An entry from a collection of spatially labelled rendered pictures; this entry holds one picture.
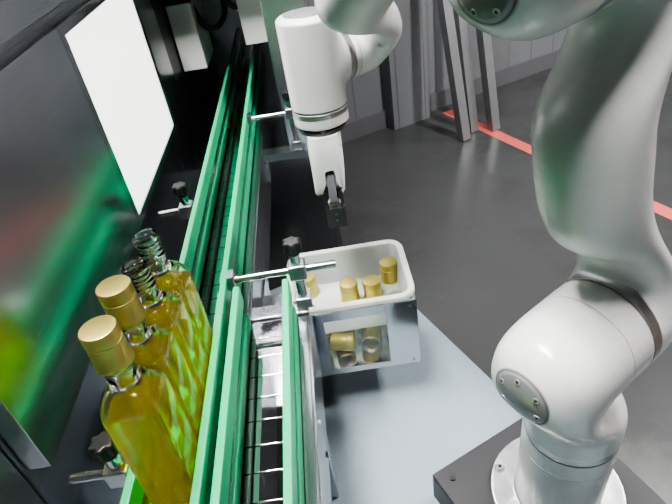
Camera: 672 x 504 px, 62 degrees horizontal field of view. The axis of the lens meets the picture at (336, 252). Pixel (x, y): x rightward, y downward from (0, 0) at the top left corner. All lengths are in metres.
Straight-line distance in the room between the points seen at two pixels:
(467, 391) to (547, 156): 0.71
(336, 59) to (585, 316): 0.47
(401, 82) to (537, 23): 3.47
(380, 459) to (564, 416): 0.53
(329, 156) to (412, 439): 0.54
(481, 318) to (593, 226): 1.86
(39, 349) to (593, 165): 0.58
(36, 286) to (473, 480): 0.69
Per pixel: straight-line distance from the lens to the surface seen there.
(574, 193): 0.52
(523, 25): 0.41
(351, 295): 1.04
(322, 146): 0.84
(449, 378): 1.17
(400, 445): 1.08
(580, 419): 0.61
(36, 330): 0.69
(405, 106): 3.94
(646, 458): 2.06
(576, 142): 0.50
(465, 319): 2.37
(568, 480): 0.82
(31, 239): 0.71
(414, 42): 3.86
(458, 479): 0.97
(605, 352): 0.60
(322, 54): 0.80
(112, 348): 0.53
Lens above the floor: 1.64
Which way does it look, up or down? 36 degrees down
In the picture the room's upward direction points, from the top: 10 degrees counter-clockwise
